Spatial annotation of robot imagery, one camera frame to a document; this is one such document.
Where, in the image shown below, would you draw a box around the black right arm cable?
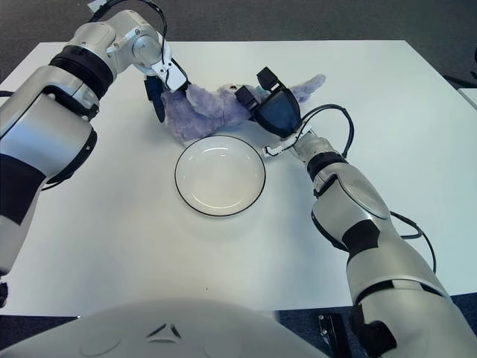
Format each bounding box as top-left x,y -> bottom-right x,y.
297,104 -> 437,273

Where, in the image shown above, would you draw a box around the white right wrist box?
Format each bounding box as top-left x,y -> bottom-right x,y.
262,128 -> 314,157

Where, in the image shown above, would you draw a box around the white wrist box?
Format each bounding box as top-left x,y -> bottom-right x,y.
151,55 -> 187,91
262,128 -> 314,157

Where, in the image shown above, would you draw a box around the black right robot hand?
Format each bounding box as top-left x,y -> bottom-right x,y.
235,66 -> 301,138

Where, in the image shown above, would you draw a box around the black metal table hinge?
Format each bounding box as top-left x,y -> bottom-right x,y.
318,312 -> 350,358

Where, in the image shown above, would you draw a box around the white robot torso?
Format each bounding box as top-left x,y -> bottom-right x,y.
0,298 -> 332,358

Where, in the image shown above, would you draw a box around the purple plush doll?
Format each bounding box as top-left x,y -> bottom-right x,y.
159,73 -> 327,145

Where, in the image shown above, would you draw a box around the white plate with black rim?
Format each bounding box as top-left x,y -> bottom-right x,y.
174,134 -> 267,217

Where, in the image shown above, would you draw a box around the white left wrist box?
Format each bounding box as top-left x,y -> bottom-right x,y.
151,55 -> 187,91

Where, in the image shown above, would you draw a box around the white neighbouring table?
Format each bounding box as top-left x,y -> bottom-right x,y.
457,87 -> 477,113

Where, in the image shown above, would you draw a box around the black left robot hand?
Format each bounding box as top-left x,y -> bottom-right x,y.
144,75 -> 189,123

